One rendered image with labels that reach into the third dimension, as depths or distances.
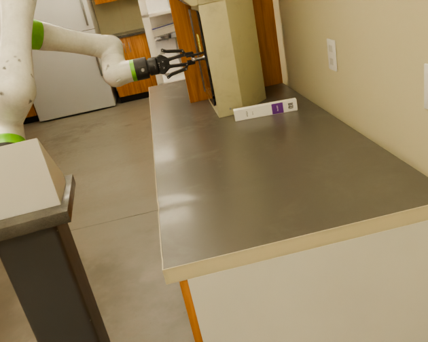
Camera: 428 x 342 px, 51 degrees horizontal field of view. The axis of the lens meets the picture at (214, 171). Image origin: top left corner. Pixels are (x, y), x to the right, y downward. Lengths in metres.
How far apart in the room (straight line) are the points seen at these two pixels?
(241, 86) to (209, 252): 1.08
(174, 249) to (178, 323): 1.28
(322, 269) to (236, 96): 1.06
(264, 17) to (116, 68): 0.79
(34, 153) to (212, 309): 0.72
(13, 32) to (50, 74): 5.36
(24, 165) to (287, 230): 0.81
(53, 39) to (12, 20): 0.30
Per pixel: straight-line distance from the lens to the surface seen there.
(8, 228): 1.49
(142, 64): 1.97
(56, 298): 1.68
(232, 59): 1.94
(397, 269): 1.20
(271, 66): 2.37
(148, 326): 2.37
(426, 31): 1.23
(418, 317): 1.32
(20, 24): 1.67
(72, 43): 1.97
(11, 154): 1.46
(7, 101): 1.50
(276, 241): 1.03
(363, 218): 1.09
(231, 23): 1.93
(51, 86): 7.02
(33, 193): 1.50
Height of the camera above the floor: 1.50
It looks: 23 degrees down
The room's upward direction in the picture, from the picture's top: 11 degrees counter-clockwise
